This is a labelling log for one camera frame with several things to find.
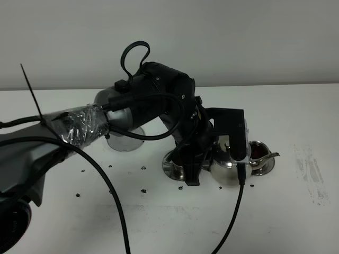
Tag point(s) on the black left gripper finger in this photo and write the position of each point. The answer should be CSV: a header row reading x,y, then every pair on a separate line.
x,y
194,159

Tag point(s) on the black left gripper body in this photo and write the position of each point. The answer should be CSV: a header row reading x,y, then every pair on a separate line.
x,y
170,95

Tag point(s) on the stainless steel teapot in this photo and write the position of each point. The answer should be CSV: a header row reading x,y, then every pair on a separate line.
x,y
224,168

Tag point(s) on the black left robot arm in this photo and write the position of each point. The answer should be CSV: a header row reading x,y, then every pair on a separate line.
x,y
27,154

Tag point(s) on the left stainless steel teacup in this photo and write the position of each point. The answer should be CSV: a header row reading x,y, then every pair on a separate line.
x,y
174,161

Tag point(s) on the stainless steel teacup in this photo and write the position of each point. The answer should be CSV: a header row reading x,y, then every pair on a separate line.
x,y
258,149
174,161

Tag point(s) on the right stainless steel teacup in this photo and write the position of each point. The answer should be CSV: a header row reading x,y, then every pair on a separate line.
x,y
258,149

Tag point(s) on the steel teapot saucer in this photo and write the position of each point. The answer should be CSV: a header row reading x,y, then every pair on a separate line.
x,y
123,143

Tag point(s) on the left steel cup saucer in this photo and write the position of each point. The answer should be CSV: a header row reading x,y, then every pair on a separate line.
x,y
176,174

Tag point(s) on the steel cup saucer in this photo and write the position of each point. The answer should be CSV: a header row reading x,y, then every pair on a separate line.
x,y
176,174
263,165

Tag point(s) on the right steel cup saucer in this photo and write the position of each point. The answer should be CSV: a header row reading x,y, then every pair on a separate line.
x,y
263,165

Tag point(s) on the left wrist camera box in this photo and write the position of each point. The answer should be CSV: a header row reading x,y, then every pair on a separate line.
x,y
231,123

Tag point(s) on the black cable tie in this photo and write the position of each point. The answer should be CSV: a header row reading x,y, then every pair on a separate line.
x,y
33,95

